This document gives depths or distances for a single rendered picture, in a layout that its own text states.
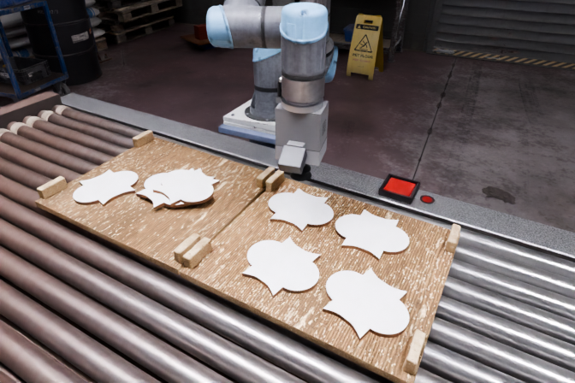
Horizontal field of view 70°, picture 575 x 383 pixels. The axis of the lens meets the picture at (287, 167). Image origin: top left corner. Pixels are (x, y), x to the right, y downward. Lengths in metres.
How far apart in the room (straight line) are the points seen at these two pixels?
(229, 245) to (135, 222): 0.21
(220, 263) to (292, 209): 0.19
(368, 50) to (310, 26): 3.73
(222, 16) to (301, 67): 0.19
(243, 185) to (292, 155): 0.25
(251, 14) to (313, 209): 0.40
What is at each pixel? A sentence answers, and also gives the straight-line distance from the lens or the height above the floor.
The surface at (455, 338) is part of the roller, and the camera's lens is 0.72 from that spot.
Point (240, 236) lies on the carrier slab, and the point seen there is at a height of 0.94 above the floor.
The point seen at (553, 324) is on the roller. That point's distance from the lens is 0.80.
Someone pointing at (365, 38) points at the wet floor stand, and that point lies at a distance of 4.39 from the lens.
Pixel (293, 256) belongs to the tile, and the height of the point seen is 0.94.
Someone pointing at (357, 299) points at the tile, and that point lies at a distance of 0.69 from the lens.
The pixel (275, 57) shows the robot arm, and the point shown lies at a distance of 1.29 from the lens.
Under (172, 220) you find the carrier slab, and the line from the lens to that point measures 0.87.
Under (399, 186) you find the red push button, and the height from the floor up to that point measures 0.93.
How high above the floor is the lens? 1.47
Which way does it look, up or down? 32 degrees down
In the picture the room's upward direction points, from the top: straight up
